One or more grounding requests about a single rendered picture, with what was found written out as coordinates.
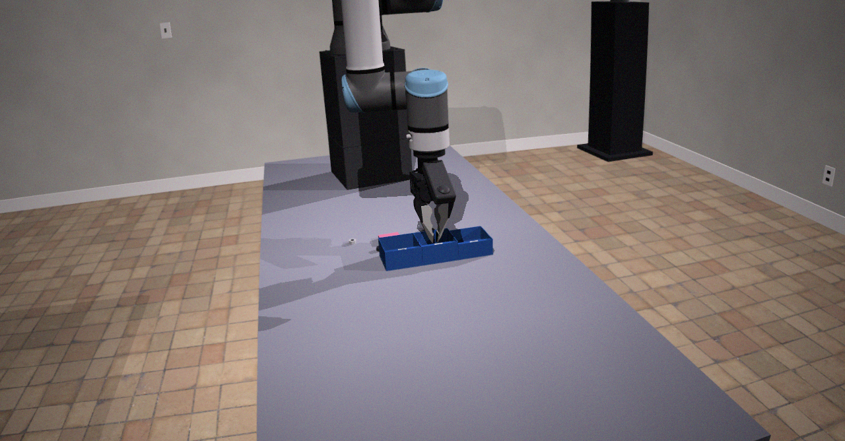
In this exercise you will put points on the blue rack of labelled bins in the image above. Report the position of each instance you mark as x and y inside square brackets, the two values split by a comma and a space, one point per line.
[416, 249]

